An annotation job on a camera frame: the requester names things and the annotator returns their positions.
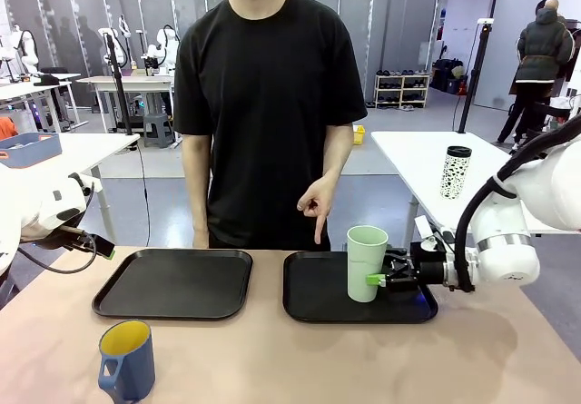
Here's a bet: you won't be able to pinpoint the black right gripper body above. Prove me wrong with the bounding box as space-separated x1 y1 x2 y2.
385 261 447 293

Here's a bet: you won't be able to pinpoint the person in black t-shirt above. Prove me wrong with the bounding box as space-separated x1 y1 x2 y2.
172 0 369 251

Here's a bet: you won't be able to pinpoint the wooden shoe rack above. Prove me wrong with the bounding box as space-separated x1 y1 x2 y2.
374 72 431 110

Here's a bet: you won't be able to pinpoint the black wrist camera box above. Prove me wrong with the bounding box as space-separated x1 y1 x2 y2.
409 241 448 264

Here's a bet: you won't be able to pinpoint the orange cloth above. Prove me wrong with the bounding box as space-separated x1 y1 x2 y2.
0 116 20 140

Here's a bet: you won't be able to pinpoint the black bag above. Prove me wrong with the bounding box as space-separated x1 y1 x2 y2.
433 57 469 95

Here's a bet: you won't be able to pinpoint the light wooden work table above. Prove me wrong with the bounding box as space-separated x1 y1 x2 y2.
75 74 176 133

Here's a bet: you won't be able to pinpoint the white tumbler black spots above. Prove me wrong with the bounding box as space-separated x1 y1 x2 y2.
438 145 473 201

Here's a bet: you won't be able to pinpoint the white table with blue bin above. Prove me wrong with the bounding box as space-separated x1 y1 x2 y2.
0 132 141 217

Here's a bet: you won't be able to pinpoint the person's right forearm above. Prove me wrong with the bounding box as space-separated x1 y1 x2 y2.
181 133 212 236

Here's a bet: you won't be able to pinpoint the blue mug yellow inside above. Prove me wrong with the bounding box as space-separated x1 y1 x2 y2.
98 320 156 403

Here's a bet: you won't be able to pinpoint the person's left hand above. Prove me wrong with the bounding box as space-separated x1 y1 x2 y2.
296 175 338 245

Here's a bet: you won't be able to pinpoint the black braided right arm hose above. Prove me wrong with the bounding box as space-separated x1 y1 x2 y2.
455 113 581 292

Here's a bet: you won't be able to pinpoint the blue storage bin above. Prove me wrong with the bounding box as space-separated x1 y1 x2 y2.
0 132 64 169

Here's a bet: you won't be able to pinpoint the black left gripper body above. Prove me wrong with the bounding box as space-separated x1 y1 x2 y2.
33 224 98 251

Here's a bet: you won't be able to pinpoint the large white table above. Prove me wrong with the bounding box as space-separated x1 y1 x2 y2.
370 130 581 241

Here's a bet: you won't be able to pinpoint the pale green tall cup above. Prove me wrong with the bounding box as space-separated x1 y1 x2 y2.
347 224 389 304

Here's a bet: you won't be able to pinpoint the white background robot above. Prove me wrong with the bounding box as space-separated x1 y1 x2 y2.
8 25 41 77

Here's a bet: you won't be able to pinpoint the white desk with black item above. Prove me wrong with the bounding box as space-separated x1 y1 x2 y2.
0 72 90 133

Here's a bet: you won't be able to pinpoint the black tripod stand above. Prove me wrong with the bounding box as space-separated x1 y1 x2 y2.
103 31 133 136

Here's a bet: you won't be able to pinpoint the grey plastic stool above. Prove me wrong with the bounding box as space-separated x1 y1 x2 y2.
143 113 176 149

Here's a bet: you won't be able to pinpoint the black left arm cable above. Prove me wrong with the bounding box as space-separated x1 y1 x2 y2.
16 234 99 274

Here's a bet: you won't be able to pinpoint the person's left forearm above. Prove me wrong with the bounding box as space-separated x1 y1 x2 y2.
320 123 356 185

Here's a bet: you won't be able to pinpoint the bystander in dark puffer jacket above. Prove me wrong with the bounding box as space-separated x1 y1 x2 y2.
497 0 576 145

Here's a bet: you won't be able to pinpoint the black plastic tray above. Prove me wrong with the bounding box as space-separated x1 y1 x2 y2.
92 248 253 322
282 251 439 324

